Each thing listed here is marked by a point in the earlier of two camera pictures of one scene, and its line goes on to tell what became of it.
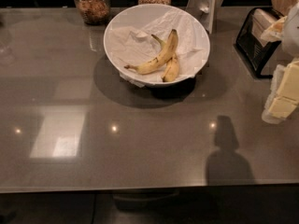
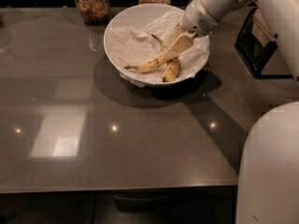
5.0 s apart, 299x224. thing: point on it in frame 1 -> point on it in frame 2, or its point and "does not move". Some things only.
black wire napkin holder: x=253 y=49 does not move
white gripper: x=292 y=32 -> x=196 y=18
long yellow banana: x=161 y=59 does not move
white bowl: x=156 y=45 does not move
